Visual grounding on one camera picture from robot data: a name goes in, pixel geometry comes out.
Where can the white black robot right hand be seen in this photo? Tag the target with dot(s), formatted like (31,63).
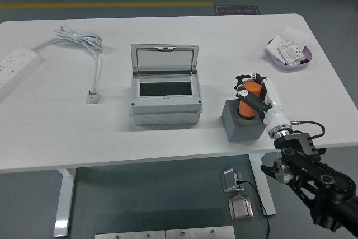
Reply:
(275,116)

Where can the orange cylindrical battery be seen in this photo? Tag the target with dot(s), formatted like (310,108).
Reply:
(246,110)

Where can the grey plastic junction box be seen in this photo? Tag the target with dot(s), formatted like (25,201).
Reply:
(165,110)

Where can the transparent hinged box lid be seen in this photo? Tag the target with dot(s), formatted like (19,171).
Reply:
(165,60)

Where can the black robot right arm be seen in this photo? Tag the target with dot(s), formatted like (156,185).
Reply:
(335,180)

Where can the grey foam block holder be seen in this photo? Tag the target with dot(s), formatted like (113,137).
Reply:
(240,132)

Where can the purple shallow dish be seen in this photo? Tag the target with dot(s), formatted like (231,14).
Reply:
(282,66)

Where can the small black piece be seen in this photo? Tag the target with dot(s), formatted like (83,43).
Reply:
(304,61)

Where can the white table leg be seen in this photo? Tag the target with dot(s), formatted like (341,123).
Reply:
(261,177)
(63,208)

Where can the printed white packet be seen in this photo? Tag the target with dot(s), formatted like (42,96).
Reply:
(292,53)

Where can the small plain white packet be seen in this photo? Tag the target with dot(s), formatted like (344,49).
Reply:
(275,46)

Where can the metal floor socket with plug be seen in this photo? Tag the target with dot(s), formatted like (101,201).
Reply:
(230,180)

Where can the large plain white packet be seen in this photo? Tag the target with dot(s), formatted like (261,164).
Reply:
(296,34)

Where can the dark floor sign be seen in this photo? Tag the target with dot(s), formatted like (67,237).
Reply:
(237,10)

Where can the metal floor plate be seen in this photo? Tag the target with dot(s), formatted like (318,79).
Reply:
(128,235)
(200,233)

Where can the white power strip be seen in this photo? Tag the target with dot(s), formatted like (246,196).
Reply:
(14,65)

